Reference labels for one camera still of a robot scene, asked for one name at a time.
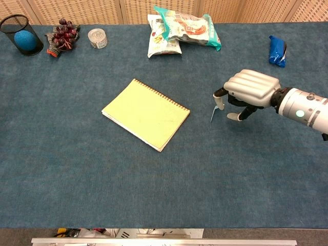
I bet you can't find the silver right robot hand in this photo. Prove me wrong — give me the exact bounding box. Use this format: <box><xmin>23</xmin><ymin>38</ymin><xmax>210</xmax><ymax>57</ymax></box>
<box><xmin>213</xmin><ymin>69</ymin><xmax>281</xmax><ymax>122</ymax></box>

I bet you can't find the light green eraser strip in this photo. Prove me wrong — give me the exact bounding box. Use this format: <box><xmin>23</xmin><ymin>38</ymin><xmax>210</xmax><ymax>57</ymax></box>
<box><xmin>210</xmin><ymin>105</ymin><xmax>219</xmax><ymax>124</ymax></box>

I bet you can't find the spiral bound notebook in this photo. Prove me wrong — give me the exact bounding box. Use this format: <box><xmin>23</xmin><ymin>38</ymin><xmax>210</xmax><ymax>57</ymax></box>
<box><xmin>101</xmin><ymin>78</ymin><xmax>191</xmax><ymax>153</ymax></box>

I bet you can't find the blue wrapped packet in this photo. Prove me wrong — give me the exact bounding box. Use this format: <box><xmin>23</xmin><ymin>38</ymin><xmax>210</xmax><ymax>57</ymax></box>
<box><xmin>268</xmin><ymin>35</ymin><xmax>288</xmax><ymax>69</ymax></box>

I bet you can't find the teal snack bag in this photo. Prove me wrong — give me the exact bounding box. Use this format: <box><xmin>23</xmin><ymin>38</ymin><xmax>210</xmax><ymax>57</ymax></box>
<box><xmin>153</xmin><ymin>5</ymin><xmax>222</xmax><ymax>52</ymax></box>

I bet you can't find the white snack bag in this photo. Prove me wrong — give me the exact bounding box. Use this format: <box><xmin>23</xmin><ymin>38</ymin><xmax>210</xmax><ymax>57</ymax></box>
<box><xmin>147</xmin><ymin>14</ymin><xmax>183</xmax><ymax>59</ymax></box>

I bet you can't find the clear round plastic container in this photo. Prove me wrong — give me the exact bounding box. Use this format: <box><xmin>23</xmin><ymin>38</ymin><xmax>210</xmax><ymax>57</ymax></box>
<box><xmin>87</xmin><ymin>28</ymin><xmax>109</xmax><ymax>50</ymax></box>

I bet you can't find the blue felt table cover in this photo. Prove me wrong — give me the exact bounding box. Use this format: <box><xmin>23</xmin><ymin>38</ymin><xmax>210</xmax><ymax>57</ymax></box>
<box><xmin>0</xmin><ymin>22</ymin><xmax>328</xmax><ymax>230</ymax></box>

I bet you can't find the woven folding screen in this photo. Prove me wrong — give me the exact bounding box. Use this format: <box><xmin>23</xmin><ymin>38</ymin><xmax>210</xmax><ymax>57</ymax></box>
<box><xmin>0</xmin><ymin>0</ymin><xmax>328</xmax><ymax>26</ymax></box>

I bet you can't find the dark red grape bunch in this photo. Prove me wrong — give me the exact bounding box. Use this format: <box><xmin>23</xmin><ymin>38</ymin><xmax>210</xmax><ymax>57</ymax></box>
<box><xmin>52</xmin><ymin>18</ymin><xmax>77</xmax><ymax>51</ymax></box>

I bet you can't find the blue ball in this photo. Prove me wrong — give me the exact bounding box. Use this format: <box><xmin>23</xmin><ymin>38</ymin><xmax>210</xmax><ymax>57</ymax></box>
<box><xmin>14</xmin><ymin>30</ymin><xmax>37</xmax><ymax>51</ymax></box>

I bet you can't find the aluminium profile rail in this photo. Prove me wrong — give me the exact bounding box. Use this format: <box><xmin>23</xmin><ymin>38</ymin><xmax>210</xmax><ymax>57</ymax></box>
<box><xmin>31</xmin><ymin>237</ymin><xmax>298</xmax><ymax>246</ymax></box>

